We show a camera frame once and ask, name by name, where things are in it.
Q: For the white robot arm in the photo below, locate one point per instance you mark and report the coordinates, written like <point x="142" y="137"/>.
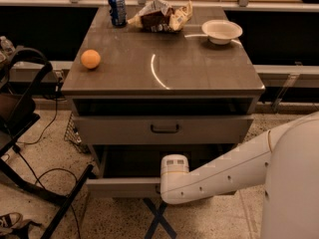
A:
<point x="285" y="159"/>

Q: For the grey drawer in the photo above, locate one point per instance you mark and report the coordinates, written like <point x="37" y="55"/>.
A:
<point x="127" y="171"/>
<point x="163" y="130"/>

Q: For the grey drawer cabinet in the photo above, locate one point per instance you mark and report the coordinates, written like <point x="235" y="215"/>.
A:
<point x="145" y="74"/>

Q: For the orange fruit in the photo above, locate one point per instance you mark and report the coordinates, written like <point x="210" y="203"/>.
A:
<point x="90" y="59"/>

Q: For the plastic water bottle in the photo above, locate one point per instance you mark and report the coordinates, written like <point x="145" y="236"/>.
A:
<point x="7" y="45"/>

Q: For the crumpled chip bag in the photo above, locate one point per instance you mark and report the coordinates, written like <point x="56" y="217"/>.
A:
<point x="160" y="16"/>

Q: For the wire mesh basket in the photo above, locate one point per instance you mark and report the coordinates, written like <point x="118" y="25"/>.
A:
<point x="72" y="136"/>

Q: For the blue tape cross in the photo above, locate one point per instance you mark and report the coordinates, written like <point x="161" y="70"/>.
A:
<point x="158" y="219"/>

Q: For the white bowl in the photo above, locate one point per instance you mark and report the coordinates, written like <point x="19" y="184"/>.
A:
<point x="221" y="32"/>

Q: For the blue soda can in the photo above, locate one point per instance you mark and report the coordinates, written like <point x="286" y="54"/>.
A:
<point x="118" y="12"/>

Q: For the sneaker shoe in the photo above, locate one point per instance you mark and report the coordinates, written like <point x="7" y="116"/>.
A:
<point x="11" y="220"/>

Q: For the grey top drawer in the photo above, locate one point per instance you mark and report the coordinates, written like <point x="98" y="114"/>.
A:
<point x="163" y="130"/>

